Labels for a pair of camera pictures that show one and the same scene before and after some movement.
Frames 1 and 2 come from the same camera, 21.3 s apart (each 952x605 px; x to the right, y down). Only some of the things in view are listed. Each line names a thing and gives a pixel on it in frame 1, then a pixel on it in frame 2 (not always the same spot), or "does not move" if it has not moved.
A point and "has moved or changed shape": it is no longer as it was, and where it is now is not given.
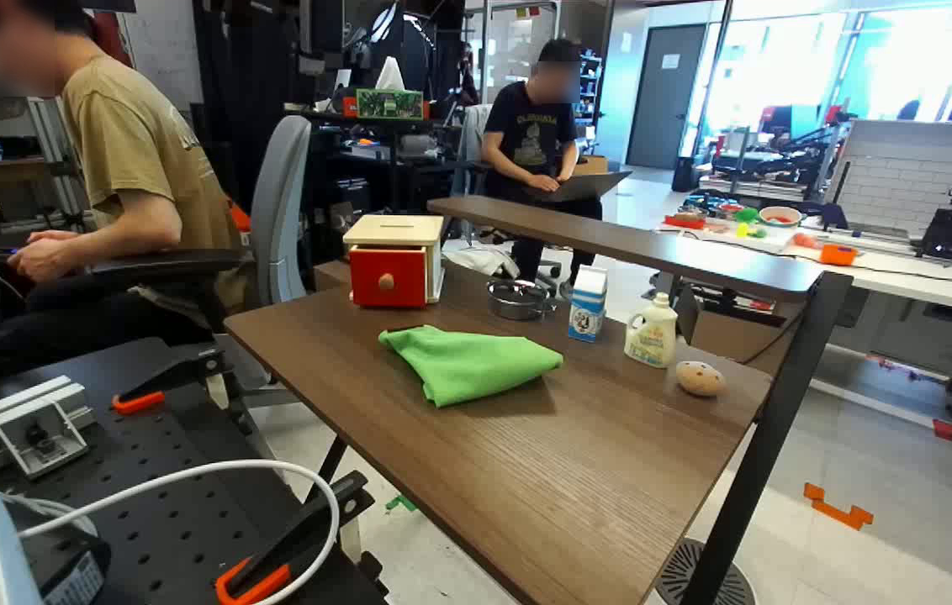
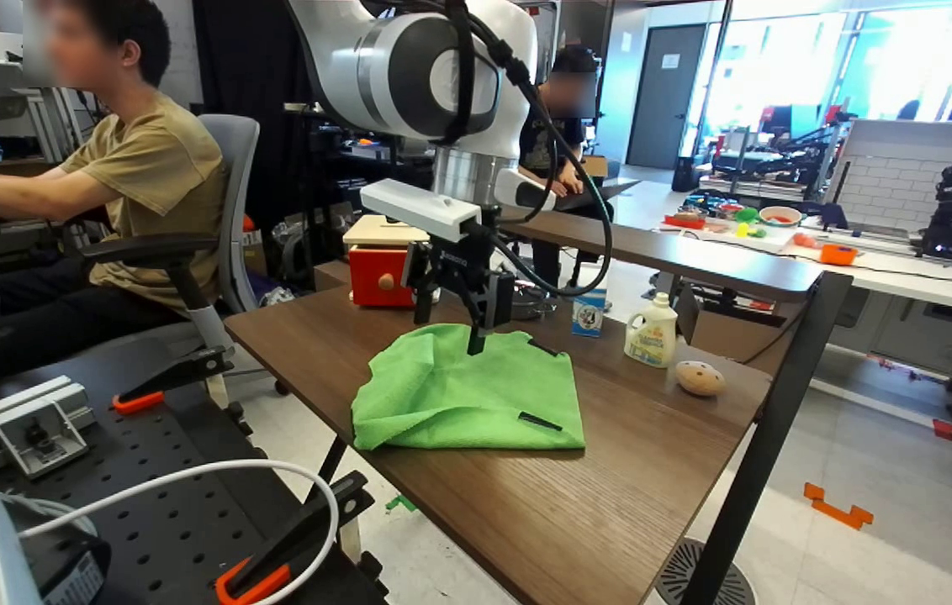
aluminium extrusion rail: x=36 y=427 does not move
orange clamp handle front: x=248 y=597 does not move
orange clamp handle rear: x=138 y=402 does not move
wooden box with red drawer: x=394 y=261 does not move
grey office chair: x=242 y=277 → x=202 y=348
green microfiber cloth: x=457 y=365 has moved or changed shape
